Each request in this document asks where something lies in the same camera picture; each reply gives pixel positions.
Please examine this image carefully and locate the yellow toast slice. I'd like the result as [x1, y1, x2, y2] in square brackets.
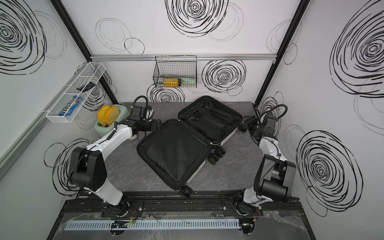
[97, 105, 111, 126]
[106, 106, 120, 126]

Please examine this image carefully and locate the white hard-shell suitcase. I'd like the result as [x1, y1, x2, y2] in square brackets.
[137, 96, 243, 198]

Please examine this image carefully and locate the mint green toaster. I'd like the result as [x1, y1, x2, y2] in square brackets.
[94, 105, 130, 137]

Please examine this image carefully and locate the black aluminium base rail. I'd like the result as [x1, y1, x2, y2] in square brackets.
[61, 190, 304, 220]

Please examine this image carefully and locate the yellow toast slice right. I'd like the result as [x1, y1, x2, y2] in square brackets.
[106, 106, 120, 126]

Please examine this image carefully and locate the yellow sponge in basket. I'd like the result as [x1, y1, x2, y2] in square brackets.
[163, 78, 180, 88]

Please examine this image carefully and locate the black remote control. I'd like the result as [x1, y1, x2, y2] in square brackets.
[77, 82, 96, 93]

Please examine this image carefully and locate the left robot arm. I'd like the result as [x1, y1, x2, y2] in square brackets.
[68, 96, 162, 207]

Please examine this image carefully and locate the white wire wall shelf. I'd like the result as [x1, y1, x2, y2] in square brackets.
[46, 62, 106, 124]

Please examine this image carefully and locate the green item in basket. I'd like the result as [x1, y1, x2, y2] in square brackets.
[180, 77, 197, 88]

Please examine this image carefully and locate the yellow toast slice left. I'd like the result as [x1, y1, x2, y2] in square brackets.
[97, 105, 111, 126]

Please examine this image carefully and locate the black wire wall basket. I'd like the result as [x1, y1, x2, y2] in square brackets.
[153, 55, 198, 88]

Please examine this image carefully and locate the white slotted cable duct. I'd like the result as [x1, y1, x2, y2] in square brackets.
[64, 219, 241, 231]

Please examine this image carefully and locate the blue candy packet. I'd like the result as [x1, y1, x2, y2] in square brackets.
[59, 96, 83, 116]

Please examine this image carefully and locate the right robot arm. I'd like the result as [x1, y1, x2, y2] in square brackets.
[243, 104, 297, 207]

